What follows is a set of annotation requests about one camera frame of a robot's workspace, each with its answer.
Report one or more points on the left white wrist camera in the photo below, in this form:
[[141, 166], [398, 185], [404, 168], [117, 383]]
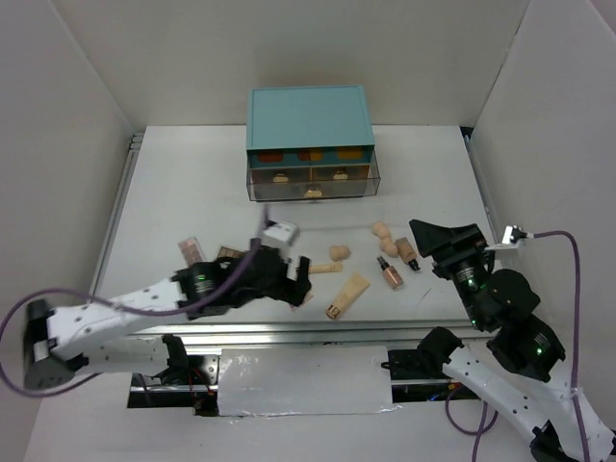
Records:
[[281, 235]]

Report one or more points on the beige makeup sponge lower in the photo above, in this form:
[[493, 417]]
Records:
[[388, 246]]

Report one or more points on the beige foundation tube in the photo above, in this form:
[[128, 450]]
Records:
[[353, 288]]

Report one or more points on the brown eyeshadow palette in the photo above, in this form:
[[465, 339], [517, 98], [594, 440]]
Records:
[[226, 252]]

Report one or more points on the foundation bottle black cap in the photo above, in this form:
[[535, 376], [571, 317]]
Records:
[[407, 253]]

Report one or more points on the beige makeup sponge upper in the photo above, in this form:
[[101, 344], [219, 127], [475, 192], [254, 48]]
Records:
[[381, 230]]

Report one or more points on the pink eyeshadow palette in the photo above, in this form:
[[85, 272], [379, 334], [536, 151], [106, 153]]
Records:
[[191, 251]]

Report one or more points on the foundation bottle black pump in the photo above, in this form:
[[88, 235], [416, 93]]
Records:
[[390, 274]]

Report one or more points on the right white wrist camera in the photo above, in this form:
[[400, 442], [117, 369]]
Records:
[[513, 236]]

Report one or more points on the beige makeup sponge centre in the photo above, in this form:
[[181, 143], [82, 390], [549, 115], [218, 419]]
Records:
[[338, 253]]

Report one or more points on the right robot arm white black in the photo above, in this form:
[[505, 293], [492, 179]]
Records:
[[551, 412]]

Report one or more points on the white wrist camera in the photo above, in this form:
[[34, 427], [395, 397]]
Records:
[[281, 235], [513, 236]]

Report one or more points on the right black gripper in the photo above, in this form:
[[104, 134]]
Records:
[[448, 244]]

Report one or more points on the beige makeup sponge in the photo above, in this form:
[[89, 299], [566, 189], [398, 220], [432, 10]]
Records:
[[388, 246], [381, 230], [338, 253]]

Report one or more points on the beige concealer stick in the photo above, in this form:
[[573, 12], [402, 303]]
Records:
[[326, 268]]

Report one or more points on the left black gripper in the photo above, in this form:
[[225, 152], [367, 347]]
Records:
[[293, 290]]

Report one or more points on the aluminium rail frame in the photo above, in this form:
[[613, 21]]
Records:
[[189, 182]]

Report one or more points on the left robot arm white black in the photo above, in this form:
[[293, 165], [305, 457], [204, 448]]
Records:
[[56, 338]]

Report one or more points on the white tape sheet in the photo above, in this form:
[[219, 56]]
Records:
[[291, 381]]

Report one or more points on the teal drawer organizer box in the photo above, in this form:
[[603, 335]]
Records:
[[309, 143]]

